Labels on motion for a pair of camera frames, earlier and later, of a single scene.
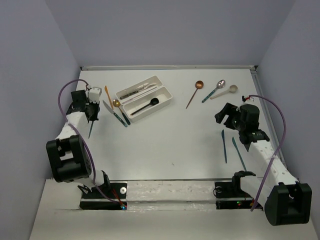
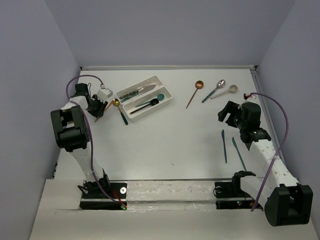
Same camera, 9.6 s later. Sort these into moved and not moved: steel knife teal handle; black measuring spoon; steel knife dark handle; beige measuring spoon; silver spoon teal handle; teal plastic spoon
Moved: teal plastic spoon; steel knife teal handle
Not moved: black measuring spoon; silver spoon teal handle; steel knife dark handle; beige measuring spoon
